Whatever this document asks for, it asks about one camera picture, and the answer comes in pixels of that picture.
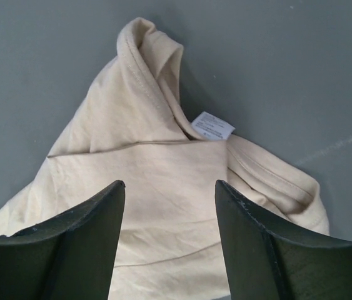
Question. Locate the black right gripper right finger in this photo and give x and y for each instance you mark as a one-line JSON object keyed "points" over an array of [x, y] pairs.
{"points": [[268, 257]]}

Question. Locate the beige t shirt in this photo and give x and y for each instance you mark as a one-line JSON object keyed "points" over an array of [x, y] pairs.
{"points": [[131, 127]]}

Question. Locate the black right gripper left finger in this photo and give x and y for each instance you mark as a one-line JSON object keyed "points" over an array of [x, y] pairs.
{"points": [[70, 256]]}

